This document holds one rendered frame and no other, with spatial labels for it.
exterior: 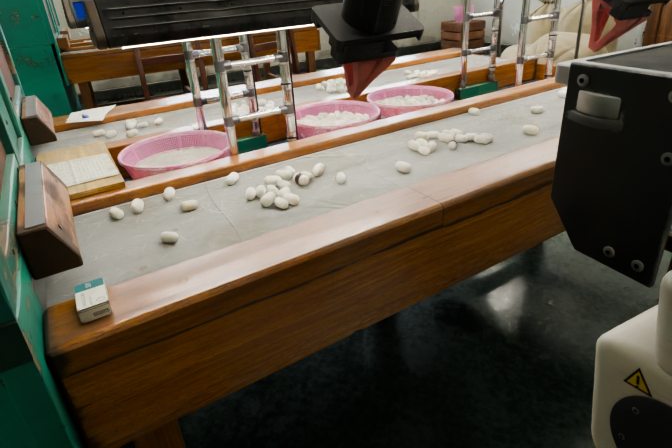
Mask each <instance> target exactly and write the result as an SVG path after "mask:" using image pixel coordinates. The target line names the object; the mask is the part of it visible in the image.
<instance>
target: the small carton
mask: <svg viewBox="0 0 672 448"><path fill-rule="evenodd" d="M73 289H74V296H75V302H76V308H77V313H78V315H79V318H80V321H81V323H82V324H84V323H87V322H90V321H92V320H95V319H98V318H101V317H104V316H106V315H109V314H112V313H113V310H112V307H111V303H110V299H109V296H108V292H107V288H106V285H105V282H104V279H103V277H101V278H98V279H95V280H91V281H88V282H85V283H82V284H79V285H76V286H73Z"/></svg>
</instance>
